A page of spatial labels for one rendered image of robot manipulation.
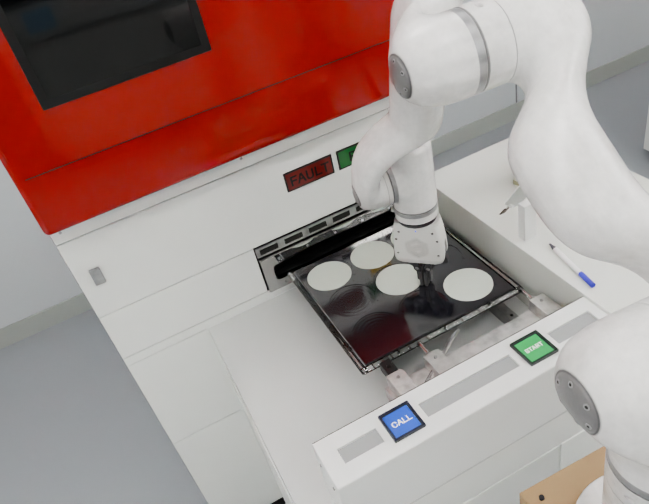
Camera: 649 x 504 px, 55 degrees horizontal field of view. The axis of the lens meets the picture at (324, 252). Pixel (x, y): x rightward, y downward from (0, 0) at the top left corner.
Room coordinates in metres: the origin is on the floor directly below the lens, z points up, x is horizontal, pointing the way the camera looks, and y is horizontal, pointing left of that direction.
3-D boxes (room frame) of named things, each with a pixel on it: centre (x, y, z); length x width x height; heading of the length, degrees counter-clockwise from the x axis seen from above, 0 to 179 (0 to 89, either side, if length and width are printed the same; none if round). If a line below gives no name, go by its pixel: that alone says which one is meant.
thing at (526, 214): (0.98, -0.40, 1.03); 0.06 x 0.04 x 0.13; 17
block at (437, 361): (0.74, -0.16, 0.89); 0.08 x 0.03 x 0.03; 17
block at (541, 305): (0.81, -0.39, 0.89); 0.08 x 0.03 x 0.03; 17
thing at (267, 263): (1.21, -0.06, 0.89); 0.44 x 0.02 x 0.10; 107
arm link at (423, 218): (0.98, -0.19, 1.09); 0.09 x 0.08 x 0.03; 60
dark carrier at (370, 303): (1.01, -0.14, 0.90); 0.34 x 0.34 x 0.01; 17
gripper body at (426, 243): (0.98, -0.19, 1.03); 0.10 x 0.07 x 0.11; 60
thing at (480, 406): (0.65, -0.18, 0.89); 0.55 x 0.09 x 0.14; 107
